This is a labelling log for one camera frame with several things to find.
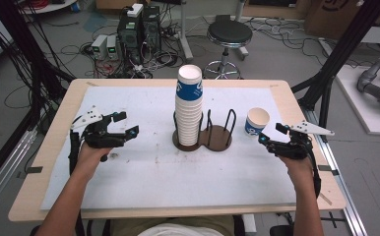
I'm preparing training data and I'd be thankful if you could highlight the aluminium rail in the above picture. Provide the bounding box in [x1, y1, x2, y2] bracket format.
[303, 107, 370, 236]
[0, 127, 38, 219]

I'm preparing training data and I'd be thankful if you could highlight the wooden table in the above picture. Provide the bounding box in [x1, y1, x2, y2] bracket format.
[8, 78, 348, 223]

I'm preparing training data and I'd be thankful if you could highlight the single blue white paper cup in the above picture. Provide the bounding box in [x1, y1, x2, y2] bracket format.
[244, 107, 271, 138]

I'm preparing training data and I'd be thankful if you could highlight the white platform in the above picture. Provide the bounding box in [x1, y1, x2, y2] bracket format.
[335, 64, 380, 138]

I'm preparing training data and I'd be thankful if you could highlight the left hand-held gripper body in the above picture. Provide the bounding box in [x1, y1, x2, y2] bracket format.
[70, 105, 127, 149]

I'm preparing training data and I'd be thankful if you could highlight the white stand leg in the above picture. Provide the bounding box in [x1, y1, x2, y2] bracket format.
[177, 0, 194, 61]

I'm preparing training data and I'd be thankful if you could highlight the black round stool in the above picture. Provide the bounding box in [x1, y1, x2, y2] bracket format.
[204, 20, 254, 81]

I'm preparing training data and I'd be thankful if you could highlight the grey power supply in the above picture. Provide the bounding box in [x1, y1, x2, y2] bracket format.
[91, 33, 109, 61]
[105, 34, 120, 61]

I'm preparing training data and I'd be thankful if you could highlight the brown wire cup holder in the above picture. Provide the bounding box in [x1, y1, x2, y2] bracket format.
[172, 108, 237, 152]

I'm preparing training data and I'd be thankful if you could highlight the person's left hand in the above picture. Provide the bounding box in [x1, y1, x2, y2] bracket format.
[76, 142, 114, 181]

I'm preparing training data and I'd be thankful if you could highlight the person's right hand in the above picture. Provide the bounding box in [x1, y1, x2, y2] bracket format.
[278, 154, 315, 189]

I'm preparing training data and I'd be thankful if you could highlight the white box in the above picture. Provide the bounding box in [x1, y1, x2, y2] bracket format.
[126, 3, 145, 19]

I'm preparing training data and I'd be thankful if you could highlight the cardboard box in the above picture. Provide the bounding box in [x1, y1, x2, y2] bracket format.
[304, 0, 380, 41]

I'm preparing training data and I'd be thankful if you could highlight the black frame post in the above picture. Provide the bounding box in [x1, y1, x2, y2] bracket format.
[0, 0, 75, 102]
[290, 0, 380, 141]

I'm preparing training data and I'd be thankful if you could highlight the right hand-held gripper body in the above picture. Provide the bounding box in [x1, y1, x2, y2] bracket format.
[269, 120, 336, 161]

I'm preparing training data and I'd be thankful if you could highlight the stack of paper cups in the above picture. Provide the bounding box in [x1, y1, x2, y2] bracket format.
[174, 64, 205, 148]

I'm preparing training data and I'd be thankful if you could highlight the white table mat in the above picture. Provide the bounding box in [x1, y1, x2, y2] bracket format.
[39, 86, 297, 211]

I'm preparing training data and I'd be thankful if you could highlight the black computer tower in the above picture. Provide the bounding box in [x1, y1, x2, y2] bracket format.
[116, 13, 145, 65]
[142, 4, 162, 54]

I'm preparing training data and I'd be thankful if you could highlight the person's white shirt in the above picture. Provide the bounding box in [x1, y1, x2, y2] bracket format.
[136, 222, 225, 236]

